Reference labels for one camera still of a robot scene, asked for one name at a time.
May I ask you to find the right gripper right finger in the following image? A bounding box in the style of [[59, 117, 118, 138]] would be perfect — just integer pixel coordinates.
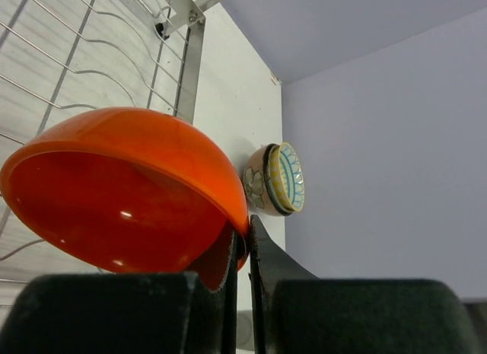
[[248, 215, 485, 353]]

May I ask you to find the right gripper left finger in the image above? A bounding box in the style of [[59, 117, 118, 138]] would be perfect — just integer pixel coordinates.
[[1, 226, 238, 353]]

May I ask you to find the orange bowl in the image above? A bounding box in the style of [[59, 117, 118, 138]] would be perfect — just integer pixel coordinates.
[[1, 107, 250, 273]]

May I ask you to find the mint green floral bowl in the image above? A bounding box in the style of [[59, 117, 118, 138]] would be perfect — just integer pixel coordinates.
[[241, 144, 291, 216]]

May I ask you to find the yellow blue patterned bowl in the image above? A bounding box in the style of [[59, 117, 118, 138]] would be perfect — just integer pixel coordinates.
[[269, 142, 305, 212]]

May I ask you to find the steel wire dish rack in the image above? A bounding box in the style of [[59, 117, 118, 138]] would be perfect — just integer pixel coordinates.
[[0, 0, 237, 309]]

